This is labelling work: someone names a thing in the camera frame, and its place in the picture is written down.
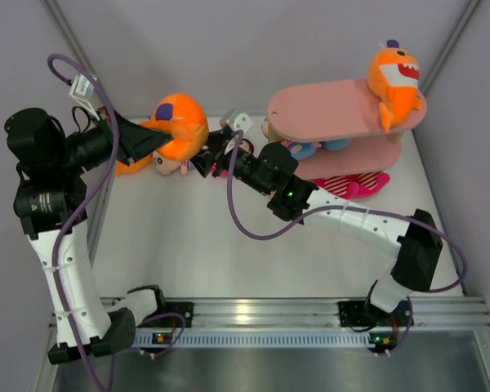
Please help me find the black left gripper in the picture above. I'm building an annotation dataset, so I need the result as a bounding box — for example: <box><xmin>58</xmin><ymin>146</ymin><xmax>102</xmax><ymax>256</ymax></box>
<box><xmin>54</xmin><ymin>105</ymin><xmax>172</xmax><ymax>177</ymax></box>

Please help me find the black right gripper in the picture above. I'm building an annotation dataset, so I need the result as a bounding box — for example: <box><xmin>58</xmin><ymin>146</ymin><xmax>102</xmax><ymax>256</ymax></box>
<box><xmin>182</xmin><ymin>131</ymin><xmax>273</xmax><ymax>198</ymax></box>

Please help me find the orange shark plush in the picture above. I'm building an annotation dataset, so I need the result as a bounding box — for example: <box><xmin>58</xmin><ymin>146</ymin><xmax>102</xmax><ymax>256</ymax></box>
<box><xmin>115</xmin><ymin>93</ymin><xmax>209</xmax><ymax>176</ymax></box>
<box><xmin>366</xmin><ymin>39</ymin><xmax>422</xmax><ymax>133</ymax></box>

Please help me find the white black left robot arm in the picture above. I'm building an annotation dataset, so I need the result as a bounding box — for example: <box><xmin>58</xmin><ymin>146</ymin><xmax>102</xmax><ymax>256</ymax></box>
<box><xmin>4</xmin><ymin>108</ymin><xmax>172</xmax><ymax>364</ymax></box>

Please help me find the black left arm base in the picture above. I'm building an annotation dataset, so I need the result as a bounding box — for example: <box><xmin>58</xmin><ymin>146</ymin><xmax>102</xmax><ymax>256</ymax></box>
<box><xmin>161</xmin><ymin>301</ymin><xmax>194</xmax><ymax>328</ymax></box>

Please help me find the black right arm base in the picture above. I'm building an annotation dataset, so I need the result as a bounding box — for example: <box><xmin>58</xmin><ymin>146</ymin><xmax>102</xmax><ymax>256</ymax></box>
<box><xmin>338</xmin><ymin>301</ymin><xmax>377</xmax><ymax>329</ymax></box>

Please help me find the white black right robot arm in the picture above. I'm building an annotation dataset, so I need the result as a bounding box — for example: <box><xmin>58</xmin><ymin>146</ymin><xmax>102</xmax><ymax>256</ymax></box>
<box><xmin>191</xmin><ymin>128</ymin><xmax>443</xmax><ymax>324</ymax></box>

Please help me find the blue doll plush on shelf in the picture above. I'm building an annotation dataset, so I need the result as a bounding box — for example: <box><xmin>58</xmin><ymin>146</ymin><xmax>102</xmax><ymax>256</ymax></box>
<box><xmin>261</xmin><ymin>118</ymin><xmax>351</xmax><ymax>161</ymax></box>

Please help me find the pink three-tier shelf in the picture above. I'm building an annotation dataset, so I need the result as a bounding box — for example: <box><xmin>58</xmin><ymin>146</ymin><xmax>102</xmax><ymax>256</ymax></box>
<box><xmin>266</xmin><ymin>78</ymin><xmax>427</xmax><ymax>182</ymax></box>

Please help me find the pink striped plush on shelf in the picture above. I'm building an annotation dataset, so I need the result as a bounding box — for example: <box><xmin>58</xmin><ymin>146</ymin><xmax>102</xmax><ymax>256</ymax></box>
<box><xmin>312</xmin><ymin>176</ymin><xmax>360</xmax><ymax>199</ymax></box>

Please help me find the white pink glasses plush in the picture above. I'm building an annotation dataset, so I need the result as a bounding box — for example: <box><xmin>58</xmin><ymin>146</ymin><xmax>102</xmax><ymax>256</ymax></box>
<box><xmin>215</xmin><ymin>118</ymin><xmax>233</xmax><ymax>177</ymax></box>

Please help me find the doll plush striped shirt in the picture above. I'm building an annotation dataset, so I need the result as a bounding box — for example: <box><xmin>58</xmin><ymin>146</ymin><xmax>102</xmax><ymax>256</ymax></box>
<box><xmin>152</xmin><ymin>151</ymin><xmax>194</xmax><ymax>176</ymax></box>

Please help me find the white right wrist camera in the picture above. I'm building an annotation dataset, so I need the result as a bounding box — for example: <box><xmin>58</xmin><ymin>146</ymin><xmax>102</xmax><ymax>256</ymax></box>
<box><xmin>225</xmin><ymin>109</ymin><xmax>253</xmax><ymax>133</ymax></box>

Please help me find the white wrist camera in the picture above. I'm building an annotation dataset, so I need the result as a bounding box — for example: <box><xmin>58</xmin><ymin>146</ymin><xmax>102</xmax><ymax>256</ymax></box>
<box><xmin>225</xmin><ymin>109</ymin><xmax>253</xmax><ymax>133</ymax></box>
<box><xmin>68</xmin><ymin>74</ymin><xmax>100</xmax><ymax>120</ymax></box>

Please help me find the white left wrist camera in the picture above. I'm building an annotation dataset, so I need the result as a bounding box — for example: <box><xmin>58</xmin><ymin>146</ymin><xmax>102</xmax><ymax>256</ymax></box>
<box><xmin>68</xmin><ymin>74</ymin><xmax>100</xmax><ymax>120</ymax></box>

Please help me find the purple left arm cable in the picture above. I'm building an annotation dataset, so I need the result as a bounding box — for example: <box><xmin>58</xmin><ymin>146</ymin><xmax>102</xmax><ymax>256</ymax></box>
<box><xmin>47</xmin><ymin>53</ymin><xmax>122</xmax><ymax>391</ymax></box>

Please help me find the white slotted cable duct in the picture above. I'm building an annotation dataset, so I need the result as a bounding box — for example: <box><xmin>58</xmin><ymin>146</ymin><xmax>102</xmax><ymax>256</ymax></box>
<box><xmin>133</xmin><ymin>329</ymin><xmax>394</xmax><ymax>350</ymax></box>

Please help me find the aluminium mounting rail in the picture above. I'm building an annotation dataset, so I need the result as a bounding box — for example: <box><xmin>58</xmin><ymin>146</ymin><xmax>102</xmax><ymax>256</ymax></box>
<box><xmin>48</xmin><ymin>296</ymin><xmax>490</xmax><ymax>330</ymax></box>

